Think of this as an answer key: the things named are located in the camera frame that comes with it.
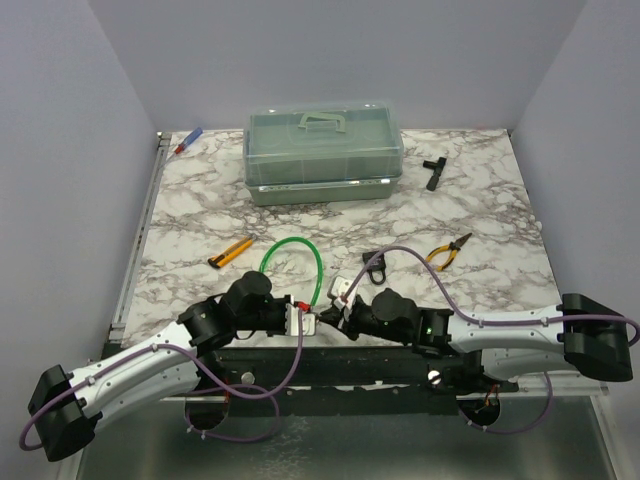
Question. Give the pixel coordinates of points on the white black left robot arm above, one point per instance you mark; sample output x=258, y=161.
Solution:
x=67, y=407

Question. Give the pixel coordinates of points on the aluminium extrusion rail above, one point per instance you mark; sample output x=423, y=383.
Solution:
x=563, y=384

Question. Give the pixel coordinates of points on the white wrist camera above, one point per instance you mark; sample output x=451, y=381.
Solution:
x=340, y=293
x=300, y=320

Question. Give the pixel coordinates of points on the translucent green plastic toolbox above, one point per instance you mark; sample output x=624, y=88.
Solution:
x=314, y=153

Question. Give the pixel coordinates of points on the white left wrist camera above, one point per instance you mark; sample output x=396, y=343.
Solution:
x=300, y=320

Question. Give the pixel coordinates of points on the blue red screwdriver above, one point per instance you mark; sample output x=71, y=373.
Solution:
x=188, y=140

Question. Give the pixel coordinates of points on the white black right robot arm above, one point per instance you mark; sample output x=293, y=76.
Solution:
x=578, y=334

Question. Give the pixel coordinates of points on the left side aluminium rail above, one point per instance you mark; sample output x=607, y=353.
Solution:
x=118, y=321

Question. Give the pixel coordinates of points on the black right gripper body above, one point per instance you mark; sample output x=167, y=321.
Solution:
x=359, y=319

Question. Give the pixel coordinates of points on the black T-handle tool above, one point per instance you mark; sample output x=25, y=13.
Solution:
x=437, y=168

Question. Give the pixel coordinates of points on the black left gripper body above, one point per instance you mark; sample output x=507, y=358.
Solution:
x=276, y=315

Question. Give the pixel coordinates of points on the yellow black utility knife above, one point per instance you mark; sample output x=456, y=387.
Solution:
x=224, y=258

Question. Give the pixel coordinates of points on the black padlock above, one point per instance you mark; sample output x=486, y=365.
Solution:
x=375, y=267

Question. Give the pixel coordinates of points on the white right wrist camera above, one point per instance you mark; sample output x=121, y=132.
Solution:
x=340, y=293

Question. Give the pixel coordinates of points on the yellow handled needle-nose pliers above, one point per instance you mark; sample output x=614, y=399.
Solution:
x=451, y=250

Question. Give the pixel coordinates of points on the green cable lock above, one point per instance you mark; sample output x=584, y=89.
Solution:
x=315, y=253

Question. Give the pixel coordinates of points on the black metal base rail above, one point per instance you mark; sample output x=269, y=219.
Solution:
x=349, y=381

